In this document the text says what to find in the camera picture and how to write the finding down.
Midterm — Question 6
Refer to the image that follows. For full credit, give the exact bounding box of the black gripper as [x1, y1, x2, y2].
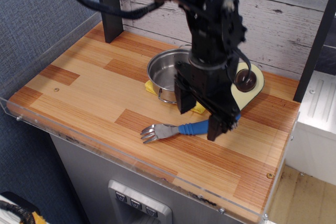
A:
[174, 62, 240, 141]

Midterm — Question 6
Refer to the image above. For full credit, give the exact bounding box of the blue handled metal fork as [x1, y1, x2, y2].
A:
[140, 113, 242, 145]

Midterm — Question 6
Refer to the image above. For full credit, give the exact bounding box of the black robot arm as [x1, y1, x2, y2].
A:
[155, 0, 246, 141]

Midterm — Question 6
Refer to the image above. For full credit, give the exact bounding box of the toy avocado half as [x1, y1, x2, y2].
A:
[230, 64, 265, 110]

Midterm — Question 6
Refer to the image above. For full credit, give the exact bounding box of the yellow folded cloth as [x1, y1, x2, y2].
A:
[145, 80, 205, 114]

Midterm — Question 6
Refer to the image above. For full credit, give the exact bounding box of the small stainless steel pot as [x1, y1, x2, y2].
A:
[147, 44, 191, 104]

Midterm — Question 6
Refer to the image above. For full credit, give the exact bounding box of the white side counter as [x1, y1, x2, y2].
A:
[285, 71, 335, 185]

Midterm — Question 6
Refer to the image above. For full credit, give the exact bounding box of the silver dispenser button panel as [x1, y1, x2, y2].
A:
[108, 179, 173, 223]

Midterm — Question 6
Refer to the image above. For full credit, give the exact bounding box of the grey toy fridge cabinet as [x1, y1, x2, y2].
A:
[51, 136, 239, 223]

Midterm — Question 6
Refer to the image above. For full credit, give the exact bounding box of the clear acrylic table guard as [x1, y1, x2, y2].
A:
[1, 5, 303, 223]

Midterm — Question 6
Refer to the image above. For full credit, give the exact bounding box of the yellow object at corner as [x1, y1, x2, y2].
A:
[32, 212, 48, 224]

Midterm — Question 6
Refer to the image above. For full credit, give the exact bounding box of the black right vertical post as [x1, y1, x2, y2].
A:
[293, 0, 335, 102]

